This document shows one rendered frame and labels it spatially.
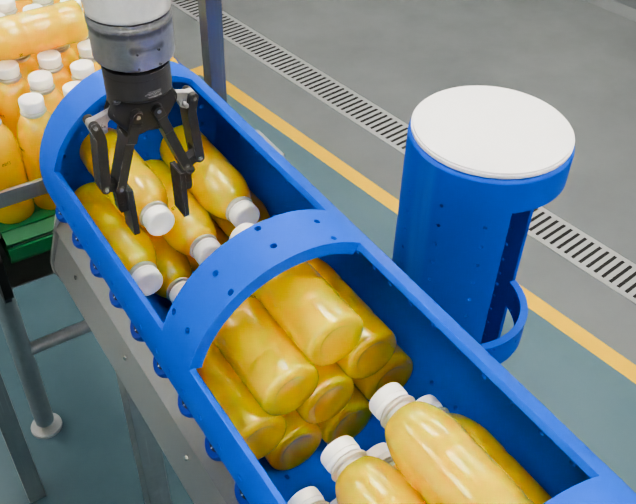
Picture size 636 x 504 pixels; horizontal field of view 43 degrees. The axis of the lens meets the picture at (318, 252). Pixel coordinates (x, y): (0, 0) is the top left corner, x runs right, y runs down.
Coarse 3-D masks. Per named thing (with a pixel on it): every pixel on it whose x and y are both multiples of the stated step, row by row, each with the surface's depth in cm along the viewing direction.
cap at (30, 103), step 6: (24, 96) 127; (30, 96) 127; (36, 96) 128; (42, 96) 128; (18, 102) 126; (24, 102) 126; (30, 102) 126; (36, 102) 126; (42, 102) 127; (24, 108) 126; (30, 108) 126; (36, 108) 126; (42, 108) 128
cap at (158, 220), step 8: (152, 208) 103; (160, 208) 103; (144, 216) 103; (152, 216) 102; (160, 216) 102; (168, 216) 103; (144, 224) 103; (152, 224) 102; (160, 224) 103; (168, 224) 104; (152, 232) 103; (160, 232) 104
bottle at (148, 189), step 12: (108, 132) 113; (84, 144) 112; (108, 144) 110; (84, 156) 112; (132, 168) 106; (144, 168) 107; (132, 180) 105; (144, 180) 105; (156, 180) 106; (144, 192) 104; (156, 192) 104; (144, 204) 104; (156, 204) 104
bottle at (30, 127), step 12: (24, 120) 128; (36, 120) 128; (48, 120) 129; (24, 132) 128; (36, 132) 128; (24, 144) 129; (36, 144) 129; (24, 156) 131; (36, 156) 130; (36, 168) 132; (36, 204) 138; (48, 204) 137
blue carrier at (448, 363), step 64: (64, 128) 106; (64, 192) 105; (256, 192) 119; (320, 192) 98; (256, 256) 82; (320, 256) 84; (384, 256) 87; (192, 320) 82; (384, 320) 100; (448, 320) 80; (192, 384) 82; (448, 384) 92; (512, 384) 73; (320, 448) 97; (512, 448) 85; (576, 448) 68
